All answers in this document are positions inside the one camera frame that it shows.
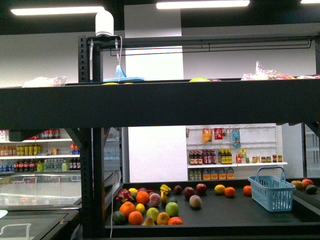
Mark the white goods shelf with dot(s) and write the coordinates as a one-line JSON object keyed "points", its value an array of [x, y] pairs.
{"points": [[233, 151]]}

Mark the small yellow lemon left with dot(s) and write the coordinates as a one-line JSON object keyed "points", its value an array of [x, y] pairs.
{"points": [[140, 208]]}

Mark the yellow lemon far tray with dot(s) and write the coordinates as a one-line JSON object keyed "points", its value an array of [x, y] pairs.
{"points": [[219, 189]]}

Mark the orange beside far lemon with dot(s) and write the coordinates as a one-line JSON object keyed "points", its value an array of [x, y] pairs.
{"points": [[229, 192]]}

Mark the drinks shelf left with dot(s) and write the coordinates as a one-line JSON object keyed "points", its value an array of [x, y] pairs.
{"points": [[50, 151]]}

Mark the black metal shelf rack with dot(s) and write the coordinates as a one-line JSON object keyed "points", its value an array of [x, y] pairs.
{"points": [[86, 109]]}

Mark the yellow starfruit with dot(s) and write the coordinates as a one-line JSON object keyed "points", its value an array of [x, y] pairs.
{"points": [[165, 189]]}

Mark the small dark passion fruit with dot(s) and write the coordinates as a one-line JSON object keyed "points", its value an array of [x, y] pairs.
{"points": [[177, 189]]}

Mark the dark purple plum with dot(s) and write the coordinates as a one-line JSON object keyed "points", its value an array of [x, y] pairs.
{"points": [[188, 192]]}

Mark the pink peach left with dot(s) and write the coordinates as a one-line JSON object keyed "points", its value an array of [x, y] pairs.
{"points": [[155, 199]]}

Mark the pink peach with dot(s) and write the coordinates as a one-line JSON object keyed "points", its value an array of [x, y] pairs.
{"points": [[195, 201], [155, 199]]}

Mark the large orange back left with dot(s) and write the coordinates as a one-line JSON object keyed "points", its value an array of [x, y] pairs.
{"points": [[142, 197]]}

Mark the dark red apple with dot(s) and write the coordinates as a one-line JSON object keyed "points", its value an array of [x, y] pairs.
{"points": [[201, 188]]}

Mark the pink dragon fruit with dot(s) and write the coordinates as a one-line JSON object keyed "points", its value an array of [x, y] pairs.
{"points": [[124, 195]]}

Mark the pink peach centre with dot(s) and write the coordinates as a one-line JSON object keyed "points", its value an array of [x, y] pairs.
{"points": [[195, 201]]}

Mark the green apple far tray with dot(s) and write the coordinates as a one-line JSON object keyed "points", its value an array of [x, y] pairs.
{"points": [[172, 209]]}

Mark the yellow green pear far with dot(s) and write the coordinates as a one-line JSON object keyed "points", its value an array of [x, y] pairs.
{"points": [[153, 212]]}

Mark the orange front left upper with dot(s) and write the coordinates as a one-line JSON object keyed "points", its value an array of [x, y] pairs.
{"points": [[126, 208]]}

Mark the yellow orange apple far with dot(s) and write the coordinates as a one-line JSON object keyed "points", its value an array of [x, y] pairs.
{"points": [[163, 218]]}

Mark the orange front left lower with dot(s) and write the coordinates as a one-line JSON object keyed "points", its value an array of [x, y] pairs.
{"points": [[135, 218]]}

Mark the red orange persimmon far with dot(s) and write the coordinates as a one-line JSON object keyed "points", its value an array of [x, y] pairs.
{"points": [[175, 221]]}

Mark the brown yellow pear far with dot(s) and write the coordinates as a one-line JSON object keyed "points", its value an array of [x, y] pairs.
{"points": [[148, 221]]}

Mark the dark green avocado far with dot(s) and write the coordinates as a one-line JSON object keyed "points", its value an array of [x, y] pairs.
{"points": [[118, 218]]}

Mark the orange left of basket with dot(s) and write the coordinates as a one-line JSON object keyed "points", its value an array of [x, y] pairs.
{"points": [[247, 190]]}

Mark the light blue plastic basket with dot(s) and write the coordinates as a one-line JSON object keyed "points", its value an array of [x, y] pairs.
{"points": [[273, 193]]}

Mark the glass top freezer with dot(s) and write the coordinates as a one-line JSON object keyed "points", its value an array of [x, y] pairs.
{"points": [[53, 206]]}

